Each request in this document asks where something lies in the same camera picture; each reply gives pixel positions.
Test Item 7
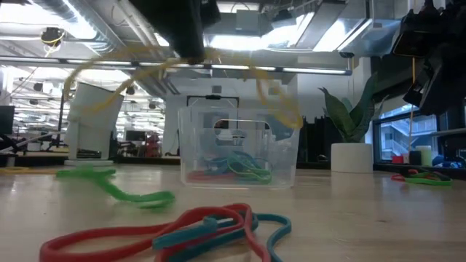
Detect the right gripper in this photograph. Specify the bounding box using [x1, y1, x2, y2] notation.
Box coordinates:
[392, 0, 466, 58]

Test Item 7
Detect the red rubber band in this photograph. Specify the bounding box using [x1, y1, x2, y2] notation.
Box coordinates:
[390, 172, 419, 183]
[39, 202, 273, 262]
[186, 170, 234, 183]

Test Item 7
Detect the blue rubber band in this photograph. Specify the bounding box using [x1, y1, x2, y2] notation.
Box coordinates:
[151, 212, 293, 262]
[202, 151, 256, 175]

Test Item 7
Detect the green rubber band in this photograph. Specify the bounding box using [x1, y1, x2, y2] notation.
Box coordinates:
[227, 154, 274, 184]
[404, 176, 454, 188]
[96, 177, 176, 210]

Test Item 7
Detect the clear plastic bin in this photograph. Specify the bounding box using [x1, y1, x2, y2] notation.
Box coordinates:
[177, 106, 301, 190]

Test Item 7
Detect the long ceiling light bar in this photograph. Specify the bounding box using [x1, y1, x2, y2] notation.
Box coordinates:
[0, 55, 353, 76]

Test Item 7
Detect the pale green cup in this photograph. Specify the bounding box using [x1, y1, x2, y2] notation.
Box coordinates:
[414, 145, 433, 167]

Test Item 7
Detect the black yellow ceiling device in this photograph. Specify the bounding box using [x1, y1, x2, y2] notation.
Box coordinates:
[39, 26, 66, 47]

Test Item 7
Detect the red background object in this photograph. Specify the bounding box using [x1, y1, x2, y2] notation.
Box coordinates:
[144, 133, 162, 158]

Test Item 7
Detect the blue rounded object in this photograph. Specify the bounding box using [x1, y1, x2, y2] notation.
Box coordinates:
[432, 154, 466, 169]

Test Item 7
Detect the snake plant in white pot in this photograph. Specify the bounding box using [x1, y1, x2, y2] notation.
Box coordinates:
[318, 72, 389, 175]

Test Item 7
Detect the small black block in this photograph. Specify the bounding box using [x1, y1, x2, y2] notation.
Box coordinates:
[431, 171, 454, 182]

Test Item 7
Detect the dark background monitor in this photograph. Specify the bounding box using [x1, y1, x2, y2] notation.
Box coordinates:
[0, 105, 16, 136]

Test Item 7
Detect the silver ceiling duct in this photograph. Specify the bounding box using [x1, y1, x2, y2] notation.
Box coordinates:
[294, 0, 403, 57]

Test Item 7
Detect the black rectangular stand frame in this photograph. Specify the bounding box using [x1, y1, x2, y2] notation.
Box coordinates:
[186, 94, 240, 110]

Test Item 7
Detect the black window frame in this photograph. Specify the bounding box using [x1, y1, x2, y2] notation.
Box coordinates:
[371, 108, 466, 170]

